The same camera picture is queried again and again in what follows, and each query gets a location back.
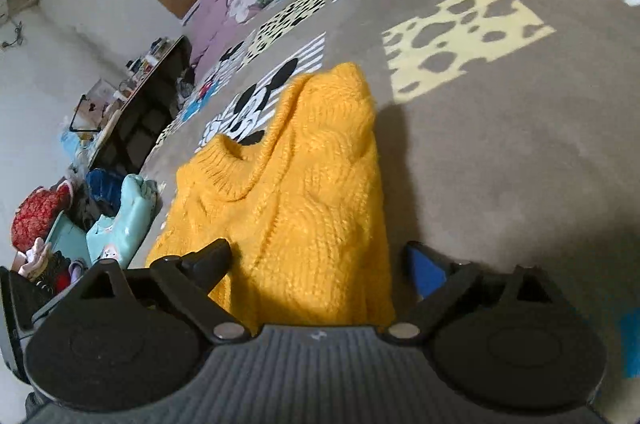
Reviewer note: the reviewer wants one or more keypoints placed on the grey Mickey Mouse blanket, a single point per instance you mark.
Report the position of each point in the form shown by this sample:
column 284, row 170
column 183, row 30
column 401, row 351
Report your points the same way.
column 508, row 132

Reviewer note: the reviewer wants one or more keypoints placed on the light blue cartoon bag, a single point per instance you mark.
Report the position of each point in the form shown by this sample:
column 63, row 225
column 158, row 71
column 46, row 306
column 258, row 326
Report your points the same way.
column 117, row 237

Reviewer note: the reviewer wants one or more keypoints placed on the yellow knitted sweater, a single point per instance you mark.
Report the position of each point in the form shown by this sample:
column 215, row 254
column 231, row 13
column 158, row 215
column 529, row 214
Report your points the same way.
column 302, row 211

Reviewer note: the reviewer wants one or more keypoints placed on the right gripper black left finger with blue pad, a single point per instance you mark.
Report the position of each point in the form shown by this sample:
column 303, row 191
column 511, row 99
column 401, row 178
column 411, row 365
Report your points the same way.
column 187, row 280

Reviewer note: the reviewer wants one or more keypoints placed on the low dark cluttered table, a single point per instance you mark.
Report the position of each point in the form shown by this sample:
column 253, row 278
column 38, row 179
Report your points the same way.
column 133, row 129

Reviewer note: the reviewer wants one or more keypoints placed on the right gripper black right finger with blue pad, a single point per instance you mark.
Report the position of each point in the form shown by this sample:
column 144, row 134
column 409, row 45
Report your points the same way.
column 439, row 283

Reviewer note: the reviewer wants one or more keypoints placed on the red patterned clothing pile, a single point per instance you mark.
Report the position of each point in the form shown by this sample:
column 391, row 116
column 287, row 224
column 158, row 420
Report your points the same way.
column 36, row 215

